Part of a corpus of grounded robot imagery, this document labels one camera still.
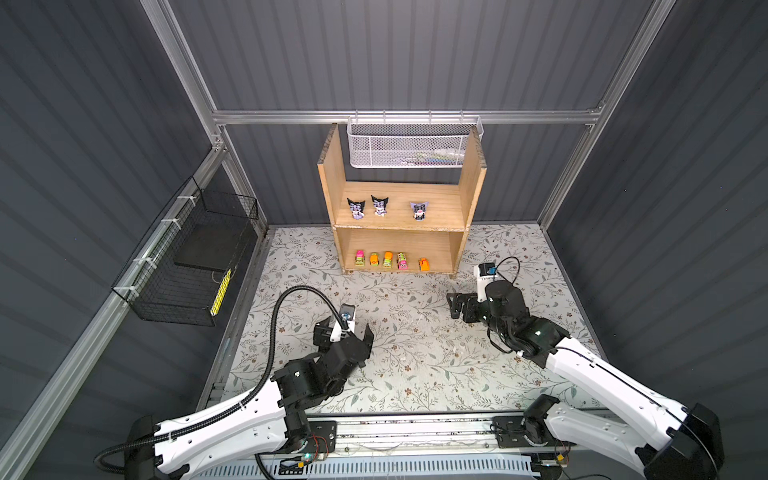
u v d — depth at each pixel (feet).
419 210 2.64
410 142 4.05
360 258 3.26
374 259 3.24
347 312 2.07
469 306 2.26
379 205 2.70
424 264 3.22
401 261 3.25
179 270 2.37
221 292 2.24
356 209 2.65
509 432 2.38
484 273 2.23
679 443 1.29
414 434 2.47
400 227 2.74
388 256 3.25
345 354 1.74
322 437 2.37
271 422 1.64
